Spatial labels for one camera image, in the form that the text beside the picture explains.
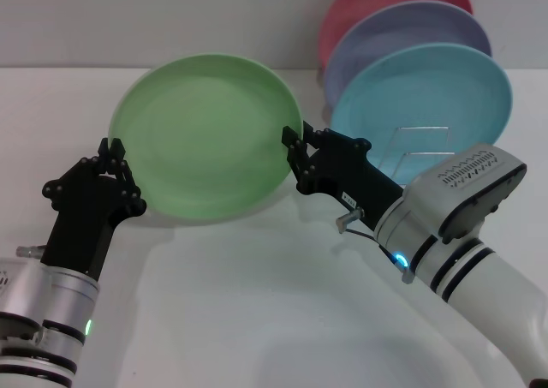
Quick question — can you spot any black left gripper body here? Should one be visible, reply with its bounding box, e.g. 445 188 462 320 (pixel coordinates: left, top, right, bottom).
40 158 148 278

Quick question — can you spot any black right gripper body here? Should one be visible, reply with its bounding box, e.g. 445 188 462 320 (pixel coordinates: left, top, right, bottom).
297 128 406 235

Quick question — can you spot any green round plate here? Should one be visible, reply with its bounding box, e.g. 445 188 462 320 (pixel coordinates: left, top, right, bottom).
107 52 303 226

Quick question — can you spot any teal round plate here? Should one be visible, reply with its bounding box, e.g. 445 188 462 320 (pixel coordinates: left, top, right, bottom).
330 42 514 184

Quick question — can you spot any purple round plate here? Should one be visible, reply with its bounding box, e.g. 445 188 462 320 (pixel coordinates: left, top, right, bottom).
323 0 492 106

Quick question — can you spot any right wrist connector cable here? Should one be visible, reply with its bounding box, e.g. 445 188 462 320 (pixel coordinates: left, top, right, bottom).
336 207 400 264

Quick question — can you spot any wrist connector cable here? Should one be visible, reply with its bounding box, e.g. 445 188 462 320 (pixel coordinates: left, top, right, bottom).
15 244 46 259
336 207 400 264

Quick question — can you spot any left wrist connector cable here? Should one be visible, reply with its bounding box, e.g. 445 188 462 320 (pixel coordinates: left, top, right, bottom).
15 244 46 259

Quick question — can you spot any left wrist camera housing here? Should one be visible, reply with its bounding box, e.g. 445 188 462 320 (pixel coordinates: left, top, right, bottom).
0 257 51 316

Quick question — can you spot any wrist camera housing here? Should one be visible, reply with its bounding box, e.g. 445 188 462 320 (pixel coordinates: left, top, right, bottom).
404 144 527 246
0 257 51 316

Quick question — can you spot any silver wire plate rack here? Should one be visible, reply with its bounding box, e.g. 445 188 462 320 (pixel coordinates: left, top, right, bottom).
378 124 457 180

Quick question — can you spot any right wrist camera housing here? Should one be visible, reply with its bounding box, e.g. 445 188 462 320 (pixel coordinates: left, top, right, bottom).
404 144 527 246

